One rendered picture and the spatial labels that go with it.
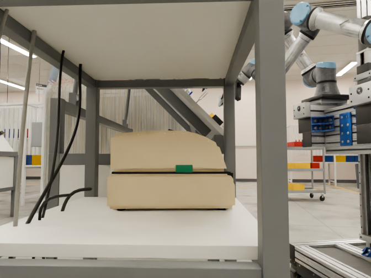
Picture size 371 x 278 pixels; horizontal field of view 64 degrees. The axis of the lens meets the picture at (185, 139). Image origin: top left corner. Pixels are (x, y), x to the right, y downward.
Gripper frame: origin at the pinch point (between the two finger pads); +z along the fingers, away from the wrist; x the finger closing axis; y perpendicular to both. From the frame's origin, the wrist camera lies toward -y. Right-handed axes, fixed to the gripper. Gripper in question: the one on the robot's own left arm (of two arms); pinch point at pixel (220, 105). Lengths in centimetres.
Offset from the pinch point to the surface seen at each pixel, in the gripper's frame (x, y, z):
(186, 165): 75, -103, -7
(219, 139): 50, -78, -7
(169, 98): 61, -51, -2
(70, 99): 88, -39, 24
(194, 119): 51, -60, -3
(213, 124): 53, -74, -9
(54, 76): 53, 227, 142
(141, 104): 9, 74, 56
